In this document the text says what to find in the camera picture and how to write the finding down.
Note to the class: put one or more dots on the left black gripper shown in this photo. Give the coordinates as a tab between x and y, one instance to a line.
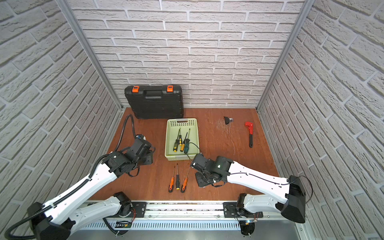
152	156

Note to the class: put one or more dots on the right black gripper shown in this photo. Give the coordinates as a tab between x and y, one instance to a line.
200	182

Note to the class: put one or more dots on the orange handled long screwdriver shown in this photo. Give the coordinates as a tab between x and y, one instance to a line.
184	185

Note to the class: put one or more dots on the green black screwdriver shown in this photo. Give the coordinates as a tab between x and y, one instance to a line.
187	142

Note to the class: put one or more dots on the black yellow striped screwdriver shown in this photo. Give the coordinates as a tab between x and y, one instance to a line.
176	145

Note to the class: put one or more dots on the orange black screwdriver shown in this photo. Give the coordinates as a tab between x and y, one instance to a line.
172	182

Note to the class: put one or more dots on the yellow handled screwdriver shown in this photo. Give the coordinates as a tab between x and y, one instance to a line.
183	143

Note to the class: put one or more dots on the black yellow small screwdriver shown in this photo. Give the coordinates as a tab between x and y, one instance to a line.
180	138

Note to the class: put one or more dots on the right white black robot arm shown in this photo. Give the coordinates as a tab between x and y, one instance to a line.
286	196

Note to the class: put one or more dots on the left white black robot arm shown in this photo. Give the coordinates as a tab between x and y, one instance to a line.
60	217

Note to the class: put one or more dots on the black yellow-tip screwdriver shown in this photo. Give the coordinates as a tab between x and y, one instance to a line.
177	178

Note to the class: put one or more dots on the light green plastic bin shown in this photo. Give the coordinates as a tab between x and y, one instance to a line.
173	126

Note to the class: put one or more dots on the black plastic tool case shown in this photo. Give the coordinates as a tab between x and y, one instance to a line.
156	102

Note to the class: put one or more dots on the small black metal part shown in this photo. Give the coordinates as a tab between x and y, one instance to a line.
228	120

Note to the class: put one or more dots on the red pipe wrench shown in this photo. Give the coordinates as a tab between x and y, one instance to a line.
250	125

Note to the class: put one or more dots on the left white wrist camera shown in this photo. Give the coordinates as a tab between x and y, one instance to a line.
140	136

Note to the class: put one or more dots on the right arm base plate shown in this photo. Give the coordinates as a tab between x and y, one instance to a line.
232	210

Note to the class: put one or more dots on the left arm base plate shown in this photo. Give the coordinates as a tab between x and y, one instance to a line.
139	208

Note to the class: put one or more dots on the aluminium front rail frame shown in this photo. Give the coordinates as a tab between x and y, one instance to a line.
186	220

